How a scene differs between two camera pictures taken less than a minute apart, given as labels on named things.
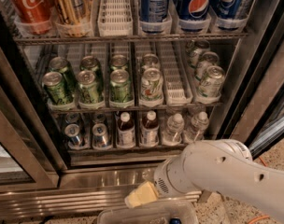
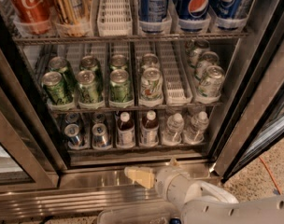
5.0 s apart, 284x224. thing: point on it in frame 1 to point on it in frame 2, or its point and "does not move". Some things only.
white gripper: [165, 177] to [164, 180]
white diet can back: [149, 61] does not move
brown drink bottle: [149, 130] does not move
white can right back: [194, 52] does not move
